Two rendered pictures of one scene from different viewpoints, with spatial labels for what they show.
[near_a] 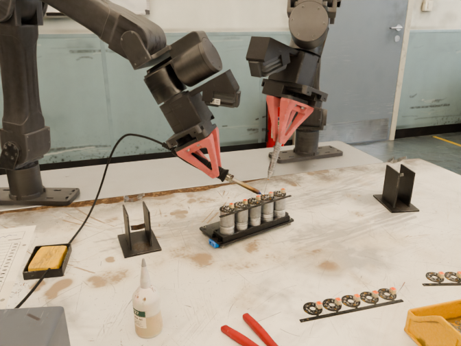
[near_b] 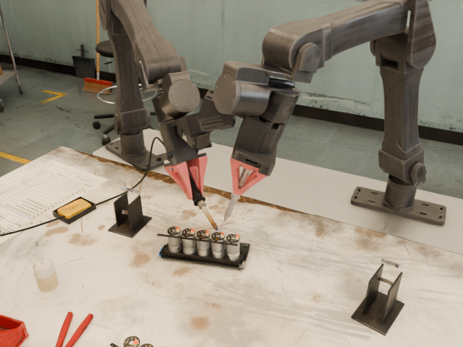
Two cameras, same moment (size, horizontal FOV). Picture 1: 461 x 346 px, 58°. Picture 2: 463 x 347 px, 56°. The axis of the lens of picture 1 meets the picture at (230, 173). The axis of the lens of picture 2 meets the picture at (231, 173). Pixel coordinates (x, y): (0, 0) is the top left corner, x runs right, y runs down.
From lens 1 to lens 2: 0.62 m
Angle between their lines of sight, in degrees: 42
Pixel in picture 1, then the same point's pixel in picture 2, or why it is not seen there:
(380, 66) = not seen: outside the picture
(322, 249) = (221, 307)
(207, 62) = (170, 104)
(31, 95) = (128, 85)
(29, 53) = (127, 54)
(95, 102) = (366, 56)
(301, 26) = (220, 96)
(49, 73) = not seen: hidden behind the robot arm
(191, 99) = (169, 129)
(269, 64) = (207, 121)
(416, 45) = not seen: outside the picture
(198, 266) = (131, 263)
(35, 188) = (133, 151)
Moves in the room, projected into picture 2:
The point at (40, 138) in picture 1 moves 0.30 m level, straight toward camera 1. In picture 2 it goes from (135, 116) to (55, 170)
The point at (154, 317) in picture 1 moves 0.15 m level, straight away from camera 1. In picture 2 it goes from (40, 280) to (107, 235)
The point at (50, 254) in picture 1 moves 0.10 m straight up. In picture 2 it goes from (76, 206) to (69, 166)
